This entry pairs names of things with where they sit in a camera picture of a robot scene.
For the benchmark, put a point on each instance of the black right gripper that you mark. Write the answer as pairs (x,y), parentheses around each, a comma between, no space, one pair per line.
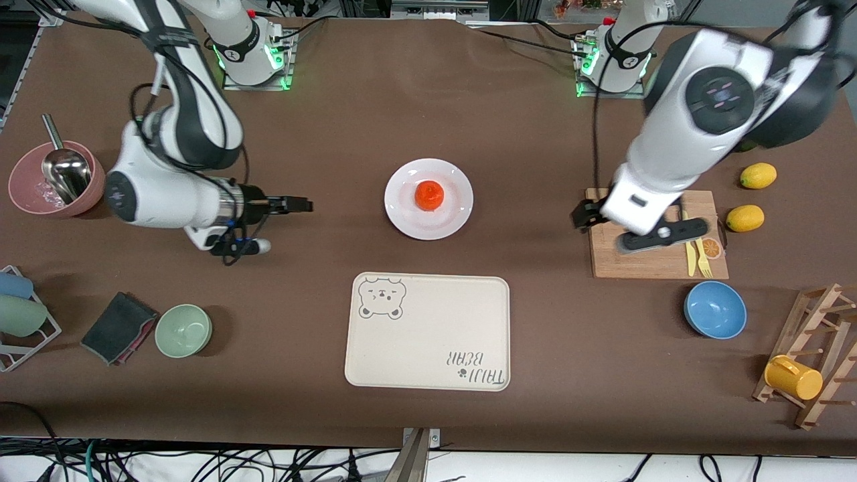
(256,204)

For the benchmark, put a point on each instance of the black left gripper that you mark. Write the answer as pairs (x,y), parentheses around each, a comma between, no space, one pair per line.
(584,215)

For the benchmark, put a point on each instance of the white round plate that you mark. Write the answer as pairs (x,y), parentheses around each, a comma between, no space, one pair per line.
(402,214)

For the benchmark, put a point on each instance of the orange mandarin fruit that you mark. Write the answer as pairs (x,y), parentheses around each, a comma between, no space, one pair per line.
(429,195)

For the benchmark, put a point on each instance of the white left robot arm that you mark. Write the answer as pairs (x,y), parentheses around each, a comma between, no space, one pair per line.
(696,134)

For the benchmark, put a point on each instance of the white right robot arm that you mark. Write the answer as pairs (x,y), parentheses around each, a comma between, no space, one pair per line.
(161,194)

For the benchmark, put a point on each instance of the wooden cutting board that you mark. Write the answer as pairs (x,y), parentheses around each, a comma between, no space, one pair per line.
(643,264)

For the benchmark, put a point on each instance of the yellow plastic knife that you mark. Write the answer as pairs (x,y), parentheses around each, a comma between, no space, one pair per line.
(691,261)

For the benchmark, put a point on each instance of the yellow plastic fork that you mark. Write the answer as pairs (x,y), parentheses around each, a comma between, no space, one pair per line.
(703,261)

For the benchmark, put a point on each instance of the orange slice charm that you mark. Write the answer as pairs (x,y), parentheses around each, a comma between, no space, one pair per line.
(714,249)

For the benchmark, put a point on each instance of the blue bowl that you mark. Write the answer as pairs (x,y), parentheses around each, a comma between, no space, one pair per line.
(715,310)

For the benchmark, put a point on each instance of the light green bowl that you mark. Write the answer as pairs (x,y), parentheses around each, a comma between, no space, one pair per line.
(183,331)

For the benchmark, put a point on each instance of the yellow lemon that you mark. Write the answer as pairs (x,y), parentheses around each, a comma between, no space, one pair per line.
(758,176)
(745,218)

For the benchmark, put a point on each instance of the beige bear print tray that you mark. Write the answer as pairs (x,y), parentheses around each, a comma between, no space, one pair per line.
(428,335)

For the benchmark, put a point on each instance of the pink folded cloth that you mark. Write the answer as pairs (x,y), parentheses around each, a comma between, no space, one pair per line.
(143,333)

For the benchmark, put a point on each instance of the dark grey folded cloth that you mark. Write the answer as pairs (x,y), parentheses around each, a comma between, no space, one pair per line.
(114,327)

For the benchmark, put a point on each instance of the metal scoop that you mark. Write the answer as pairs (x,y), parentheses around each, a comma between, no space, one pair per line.
(67,174)

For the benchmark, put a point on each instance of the clear plastic ice pieces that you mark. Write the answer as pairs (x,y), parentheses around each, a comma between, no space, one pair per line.
(41,194)

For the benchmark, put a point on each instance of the yellow mug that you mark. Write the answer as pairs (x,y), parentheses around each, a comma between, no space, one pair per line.
(793,378)

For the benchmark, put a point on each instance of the pink bowl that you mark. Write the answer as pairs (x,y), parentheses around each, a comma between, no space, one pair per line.
(23,174)

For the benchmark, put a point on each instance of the wooden mug rack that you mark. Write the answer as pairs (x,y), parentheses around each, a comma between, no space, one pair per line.
(830,348)

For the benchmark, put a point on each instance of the light blue cup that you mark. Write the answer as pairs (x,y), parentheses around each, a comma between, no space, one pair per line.
(15,286)

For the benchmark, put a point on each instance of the light green cup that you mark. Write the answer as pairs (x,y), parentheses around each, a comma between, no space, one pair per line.
(20,316)

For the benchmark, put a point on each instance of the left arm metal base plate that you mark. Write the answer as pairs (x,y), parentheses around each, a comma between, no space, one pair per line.
(606,94)

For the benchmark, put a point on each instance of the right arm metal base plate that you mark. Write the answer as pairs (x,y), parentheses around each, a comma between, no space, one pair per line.
(258,84)

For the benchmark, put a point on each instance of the grey metal frame beam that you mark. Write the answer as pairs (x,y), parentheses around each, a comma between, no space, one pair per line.
(438,10)

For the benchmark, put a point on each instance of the aluminium frame profile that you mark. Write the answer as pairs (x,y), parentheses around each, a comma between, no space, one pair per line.
(20,73)

